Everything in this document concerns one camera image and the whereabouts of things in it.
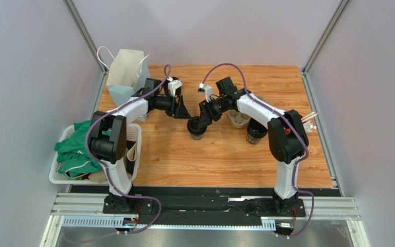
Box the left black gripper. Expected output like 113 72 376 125
153 93 191 120

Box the single black cup lid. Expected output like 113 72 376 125
187 116 207 132

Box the white paper bag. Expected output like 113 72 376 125
96 46 151 107

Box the single dark coffee cup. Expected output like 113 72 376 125
189 130 206 140

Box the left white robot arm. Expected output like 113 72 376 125
85 77 191 203

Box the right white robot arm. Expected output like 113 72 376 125
187 77 309 215

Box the bottom pulp cup carrier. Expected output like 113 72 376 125
226 95 268 128

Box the black paper cup stack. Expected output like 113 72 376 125
246 118 268 145

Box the red straw holder cup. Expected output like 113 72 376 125
284 126 292 135

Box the beige cloth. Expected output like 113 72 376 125
86 140 138 183

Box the green cloth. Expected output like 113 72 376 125
55 120 102 179

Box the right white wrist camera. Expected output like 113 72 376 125
198 83 213 102

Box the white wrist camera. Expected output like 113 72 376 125
198 83 213 102
166 77 184 98

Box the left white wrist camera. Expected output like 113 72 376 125
166 77 184 98

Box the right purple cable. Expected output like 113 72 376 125
201 62 315 239

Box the purple cable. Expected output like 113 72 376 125
201 62 315 239
84 64 172 235

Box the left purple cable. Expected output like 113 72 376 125
84 64 172 235

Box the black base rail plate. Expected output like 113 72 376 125
103 186 307 226

